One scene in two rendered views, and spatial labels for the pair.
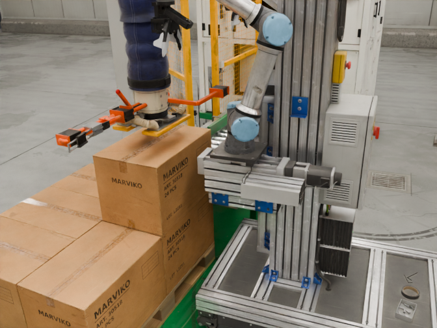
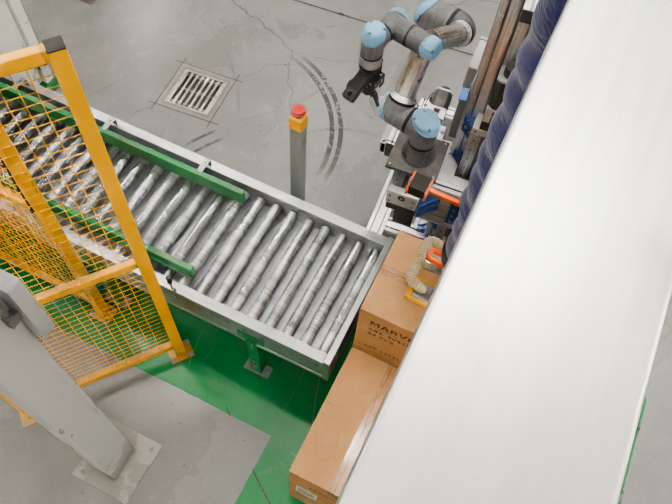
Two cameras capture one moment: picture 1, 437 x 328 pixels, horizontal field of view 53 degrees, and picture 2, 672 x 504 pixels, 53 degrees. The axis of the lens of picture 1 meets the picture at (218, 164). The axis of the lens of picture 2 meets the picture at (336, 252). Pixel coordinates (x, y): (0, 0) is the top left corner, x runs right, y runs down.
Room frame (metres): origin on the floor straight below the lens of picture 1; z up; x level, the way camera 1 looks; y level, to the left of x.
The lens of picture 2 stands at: (2.92, 1.48, 3.32)
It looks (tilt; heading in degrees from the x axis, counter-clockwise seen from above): 61 degrees down; 264
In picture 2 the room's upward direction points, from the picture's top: 6 degrees clockwise
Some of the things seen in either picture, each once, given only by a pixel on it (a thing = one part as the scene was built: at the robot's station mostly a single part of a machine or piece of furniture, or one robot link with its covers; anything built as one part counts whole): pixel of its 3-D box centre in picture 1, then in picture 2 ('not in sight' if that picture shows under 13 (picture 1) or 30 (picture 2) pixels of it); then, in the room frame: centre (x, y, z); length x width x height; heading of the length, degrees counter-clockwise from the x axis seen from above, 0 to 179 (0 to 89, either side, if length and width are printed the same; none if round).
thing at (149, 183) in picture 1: (158, 173); (440, 318); (2.32, 0.35, 0.74); 0.60 x 0.40 x 0.40; 154
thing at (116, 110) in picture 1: (121, 114); not in sight; (2.09, 0.47, 1.18); 0.10 x 0.08 x 0.06; 63
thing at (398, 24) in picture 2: not in sight; (395, 27); (2.62, -0.22, 1.78); 0.11 x 0.11 x 0.08; 51
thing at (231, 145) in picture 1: (239, 138); not in sight; (1.96, -0.10, 1.09); 0.15 x 0.15 x 0.10
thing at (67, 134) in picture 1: (69, 137); not in sight; (1.78, 0.63, 1.18); 0.08 x 0.07 x 0.05; 153
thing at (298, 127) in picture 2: not in sight; (297, 180); (2.93, -0.51, 0.50); 0.07 x 0.07 x 1.00; 63
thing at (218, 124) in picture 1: (242, 104); (42, 208); (4.13, -0.25, 0.60); 1.60 x 0.10 x 0.09; 153
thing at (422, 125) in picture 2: not in sight; (423, 127); (2.42, -0.29, 1.20); 0.13 x 0.12 x 0.14; 141
